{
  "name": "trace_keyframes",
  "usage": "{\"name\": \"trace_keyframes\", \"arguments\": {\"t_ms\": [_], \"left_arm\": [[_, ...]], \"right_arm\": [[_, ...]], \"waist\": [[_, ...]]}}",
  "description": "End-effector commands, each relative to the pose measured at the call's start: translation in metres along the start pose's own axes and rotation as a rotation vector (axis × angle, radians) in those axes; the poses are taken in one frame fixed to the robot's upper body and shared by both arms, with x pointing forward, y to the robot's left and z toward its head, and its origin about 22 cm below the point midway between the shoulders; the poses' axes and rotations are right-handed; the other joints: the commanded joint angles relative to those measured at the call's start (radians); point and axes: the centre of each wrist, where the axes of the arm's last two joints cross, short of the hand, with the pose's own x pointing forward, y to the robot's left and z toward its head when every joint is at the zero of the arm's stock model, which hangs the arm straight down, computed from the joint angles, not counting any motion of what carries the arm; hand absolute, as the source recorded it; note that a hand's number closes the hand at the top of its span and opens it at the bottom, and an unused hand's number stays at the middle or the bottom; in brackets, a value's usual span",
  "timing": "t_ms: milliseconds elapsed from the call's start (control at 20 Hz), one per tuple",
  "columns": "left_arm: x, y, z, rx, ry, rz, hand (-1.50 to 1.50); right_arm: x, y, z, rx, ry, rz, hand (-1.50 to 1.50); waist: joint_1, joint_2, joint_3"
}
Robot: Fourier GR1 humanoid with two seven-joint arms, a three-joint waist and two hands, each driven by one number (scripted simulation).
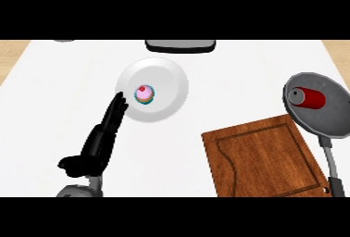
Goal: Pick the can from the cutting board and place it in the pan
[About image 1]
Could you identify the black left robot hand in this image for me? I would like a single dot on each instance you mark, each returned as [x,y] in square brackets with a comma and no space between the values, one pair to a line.
[101,139]

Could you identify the red can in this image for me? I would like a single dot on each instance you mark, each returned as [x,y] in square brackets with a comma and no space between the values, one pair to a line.
[309,97]

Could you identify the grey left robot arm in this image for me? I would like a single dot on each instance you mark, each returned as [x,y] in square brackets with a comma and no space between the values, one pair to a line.
[82,189]

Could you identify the grey and black appliance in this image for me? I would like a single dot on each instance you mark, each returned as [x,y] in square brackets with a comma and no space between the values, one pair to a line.
[181,45]

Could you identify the brown wooden cutting board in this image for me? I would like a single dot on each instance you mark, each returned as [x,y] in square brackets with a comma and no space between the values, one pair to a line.
[265,157]

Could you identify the grey frying pan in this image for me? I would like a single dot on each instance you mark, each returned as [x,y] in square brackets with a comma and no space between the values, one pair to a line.
[320,114]

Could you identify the white round plate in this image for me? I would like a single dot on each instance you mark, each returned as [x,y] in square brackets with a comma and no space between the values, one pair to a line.
[157,89]

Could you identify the pink frosted cupcake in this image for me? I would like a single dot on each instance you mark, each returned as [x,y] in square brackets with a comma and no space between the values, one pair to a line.
[144,94]

